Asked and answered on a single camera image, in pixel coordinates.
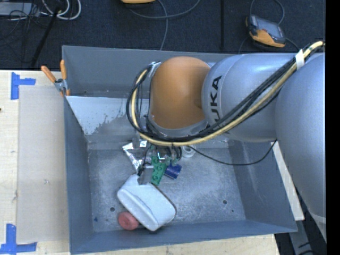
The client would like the white plastic container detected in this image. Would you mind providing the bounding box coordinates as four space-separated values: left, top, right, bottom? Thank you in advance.
116 174 177 232

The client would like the pink round ball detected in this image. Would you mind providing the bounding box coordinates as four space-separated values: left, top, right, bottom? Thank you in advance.
117 211 140 231

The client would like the grey metal bin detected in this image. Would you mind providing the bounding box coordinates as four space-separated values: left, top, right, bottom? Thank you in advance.
61 45 299 255

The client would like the pale flat board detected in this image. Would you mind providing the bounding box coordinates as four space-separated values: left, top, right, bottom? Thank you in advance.
15 85 70 245

